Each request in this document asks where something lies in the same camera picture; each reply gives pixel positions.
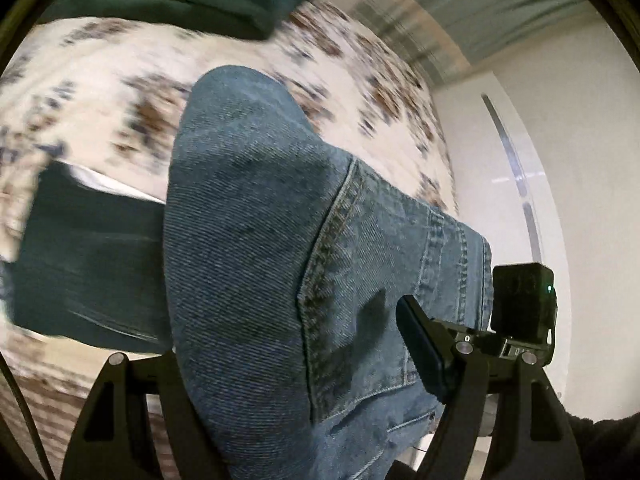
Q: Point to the grey striped curtain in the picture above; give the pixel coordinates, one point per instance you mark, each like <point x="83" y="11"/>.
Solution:
<point x="444" y="39"/>

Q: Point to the blue denim jeans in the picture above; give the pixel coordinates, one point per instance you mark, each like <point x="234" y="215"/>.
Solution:
<point x="284" y="261"/>

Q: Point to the dark green folded pants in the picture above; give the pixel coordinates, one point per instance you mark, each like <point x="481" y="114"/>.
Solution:
<point x="90" y="267"/>

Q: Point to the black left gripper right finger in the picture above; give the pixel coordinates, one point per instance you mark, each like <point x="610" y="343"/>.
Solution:
<point x="531" y="437"/>

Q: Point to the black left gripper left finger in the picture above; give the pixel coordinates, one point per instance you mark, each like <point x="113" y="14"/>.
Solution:
<point x="112" y="438"/>

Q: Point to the white floral fleece blanket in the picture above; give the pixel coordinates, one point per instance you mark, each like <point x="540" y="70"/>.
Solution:
<point x="107" y="94"/>

